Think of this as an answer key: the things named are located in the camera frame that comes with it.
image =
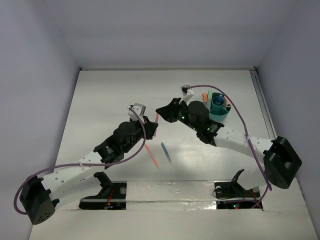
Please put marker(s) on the pink eraser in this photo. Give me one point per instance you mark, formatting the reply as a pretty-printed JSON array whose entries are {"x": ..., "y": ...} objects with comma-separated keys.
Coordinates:
[{"x": 227, "y": 102}]

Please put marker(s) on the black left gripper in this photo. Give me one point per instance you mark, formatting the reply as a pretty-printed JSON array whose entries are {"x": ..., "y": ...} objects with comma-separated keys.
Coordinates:
[{"x": 148, "y": 129}]

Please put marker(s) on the aluminium rail right side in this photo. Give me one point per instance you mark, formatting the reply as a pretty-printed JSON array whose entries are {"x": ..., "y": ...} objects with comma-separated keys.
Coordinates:
[{"x": 267, "y": 120}]

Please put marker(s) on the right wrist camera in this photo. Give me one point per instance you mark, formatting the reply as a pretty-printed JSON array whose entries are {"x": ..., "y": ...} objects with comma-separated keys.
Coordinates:
[{"x": 187, "y": 93}]

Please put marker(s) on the red purple pen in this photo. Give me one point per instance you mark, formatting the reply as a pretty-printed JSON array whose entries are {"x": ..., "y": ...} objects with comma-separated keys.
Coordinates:
[{"x": 156, "y": 121}]

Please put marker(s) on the orange pen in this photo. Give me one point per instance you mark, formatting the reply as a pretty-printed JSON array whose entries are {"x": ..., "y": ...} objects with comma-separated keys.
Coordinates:
[{"x": 151, "y": 155}]

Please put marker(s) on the orange capped highlighter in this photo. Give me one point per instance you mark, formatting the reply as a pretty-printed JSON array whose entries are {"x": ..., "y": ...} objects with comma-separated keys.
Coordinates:
[{"x": 204, "y": 98}]

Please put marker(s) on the teal round organizer container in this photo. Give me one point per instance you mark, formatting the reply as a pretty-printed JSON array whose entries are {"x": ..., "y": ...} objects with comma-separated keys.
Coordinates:
[{"x": 218, "y": 112}]

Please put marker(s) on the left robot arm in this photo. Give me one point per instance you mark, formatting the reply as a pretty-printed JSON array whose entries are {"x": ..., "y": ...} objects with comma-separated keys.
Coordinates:
[{"x": 43, "y": 192}]

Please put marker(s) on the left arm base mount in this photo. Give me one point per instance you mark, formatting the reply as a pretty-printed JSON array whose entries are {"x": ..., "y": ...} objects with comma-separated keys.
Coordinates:
[{"x": 112, "y": 195}]

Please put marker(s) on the green highlighter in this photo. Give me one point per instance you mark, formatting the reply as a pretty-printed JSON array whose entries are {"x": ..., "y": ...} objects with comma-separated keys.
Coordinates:
[{"x": 209, "y": 99}]

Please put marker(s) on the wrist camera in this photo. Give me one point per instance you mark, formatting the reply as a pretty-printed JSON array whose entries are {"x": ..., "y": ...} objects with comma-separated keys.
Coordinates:
[
  {"x": 187, "y": 93},
  {"x": 136, "y": 112}
]

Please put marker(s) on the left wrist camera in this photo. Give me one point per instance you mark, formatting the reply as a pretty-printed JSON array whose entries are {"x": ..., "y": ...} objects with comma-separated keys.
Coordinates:
[{"x": 136, "y": 112}]

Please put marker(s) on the blue pen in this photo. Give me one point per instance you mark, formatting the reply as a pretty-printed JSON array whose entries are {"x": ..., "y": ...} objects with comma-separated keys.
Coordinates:
[{"x": 166, "y": 152}]

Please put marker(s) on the small blue-cap glue bottle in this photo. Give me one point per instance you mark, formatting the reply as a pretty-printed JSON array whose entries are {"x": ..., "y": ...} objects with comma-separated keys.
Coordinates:
[{"x": 219, "y": 100}]

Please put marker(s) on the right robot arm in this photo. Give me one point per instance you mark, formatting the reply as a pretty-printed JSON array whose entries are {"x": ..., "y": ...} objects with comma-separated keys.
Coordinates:
[{"x": 239, "y": 142}]

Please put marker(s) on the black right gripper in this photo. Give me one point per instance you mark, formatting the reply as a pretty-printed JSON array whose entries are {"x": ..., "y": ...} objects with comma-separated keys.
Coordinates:
[{"x": 168, "y": 113}]

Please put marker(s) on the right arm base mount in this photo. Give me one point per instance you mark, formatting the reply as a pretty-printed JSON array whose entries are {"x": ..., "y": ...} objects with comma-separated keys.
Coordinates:
[{"x": 230, "y": 195}]

